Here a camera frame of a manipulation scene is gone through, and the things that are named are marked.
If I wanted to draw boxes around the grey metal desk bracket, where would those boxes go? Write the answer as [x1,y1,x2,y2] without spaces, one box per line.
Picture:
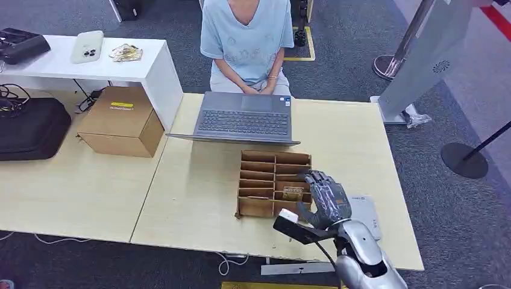
[260,261,337,276]

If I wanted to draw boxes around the black desk device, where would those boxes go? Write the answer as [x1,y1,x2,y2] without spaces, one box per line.
[0,26,52,66]

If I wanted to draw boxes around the black robot foot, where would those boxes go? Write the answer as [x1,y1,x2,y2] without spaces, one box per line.
[294,26,308,48]

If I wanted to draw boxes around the printed brown card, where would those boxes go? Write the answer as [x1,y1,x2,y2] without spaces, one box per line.
[281,185,305,201]

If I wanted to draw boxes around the black case with white edge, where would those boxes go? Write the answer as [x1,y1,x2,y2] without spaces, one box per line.
[108,0,143,22]

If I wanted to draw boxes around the black cable bundle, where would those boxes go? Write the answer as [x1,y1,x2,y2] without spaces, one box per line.
[0,84,31,114]

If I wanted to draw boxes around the white looped cable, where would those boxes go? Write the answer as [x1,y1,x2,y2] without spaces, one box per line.
[215,252,250,277]

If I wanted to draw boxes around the chrome stanchion post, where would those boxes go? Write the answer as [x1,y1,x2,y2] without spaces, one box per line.
[372,0,436,82]

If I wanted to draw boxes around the wooden compartment card box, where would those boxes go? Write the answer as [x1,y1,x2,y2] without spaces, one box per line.
[234,149,314,220]

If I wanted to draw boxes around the white side table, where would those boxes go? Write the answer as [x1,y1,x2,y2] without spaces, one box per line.
[0,35,184,132]

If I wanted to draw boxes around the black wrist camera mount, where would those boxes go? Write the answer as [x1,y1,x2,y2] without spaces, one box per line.
[273,208,339,245]

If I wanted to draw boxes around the white smartphone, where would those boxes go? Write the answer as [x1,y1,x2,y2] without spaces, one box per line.
[70,30,105,65]

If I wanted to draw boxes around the grey standing kiosk panel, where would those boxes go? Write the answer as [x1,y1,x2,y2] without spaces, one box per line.
[370,0,486,125]

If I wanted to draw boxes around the person's left hand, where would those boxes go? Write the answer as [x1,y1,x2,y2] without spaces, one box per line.
[259,79,279,96]

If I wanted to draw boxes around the crumpled plastic wrap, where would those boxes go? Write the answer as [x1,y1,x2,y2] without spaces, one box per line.
[402,104,433,129]

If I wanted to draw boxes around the brown cardboard box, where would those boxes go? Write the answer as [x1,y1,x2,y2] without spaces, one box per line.
[77,85,166,159]

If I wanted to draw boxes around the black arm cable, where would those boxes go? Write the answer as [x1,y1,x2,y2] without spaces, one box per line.
[314,241,345,289]

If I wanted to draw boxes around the long white floor cable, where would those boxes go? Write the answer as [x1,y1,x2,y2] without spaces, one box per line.
[0,232,92,245]

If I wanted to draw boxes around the flat grey card pouch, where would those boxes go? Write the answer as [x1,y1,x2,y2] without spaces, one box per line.
[346,194,383,241]

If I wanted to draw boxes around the grey open laptop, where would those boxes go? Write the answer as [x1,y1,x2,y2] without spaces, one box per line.
[166,91,301,146]

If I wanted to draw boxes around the crumpled clear wrapper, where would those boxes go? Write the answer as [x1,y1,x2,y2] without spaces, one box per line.
[108,43,143,63]

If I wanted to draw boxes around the black round stanchion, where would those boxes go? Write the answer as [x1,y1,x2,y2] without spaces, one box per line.
[440,121,511,180]

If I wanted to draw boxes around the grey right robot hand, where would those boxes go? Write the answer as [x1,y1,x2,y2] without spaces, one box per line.
[296,170,353,231]

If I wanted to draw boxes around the black carry bag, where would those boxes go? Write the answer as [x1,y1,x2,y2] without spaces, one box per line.
[0,98,73,163]

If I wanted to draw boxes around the person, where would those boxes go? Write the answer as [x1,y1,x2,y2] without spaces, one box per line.
[199,0,295,98]

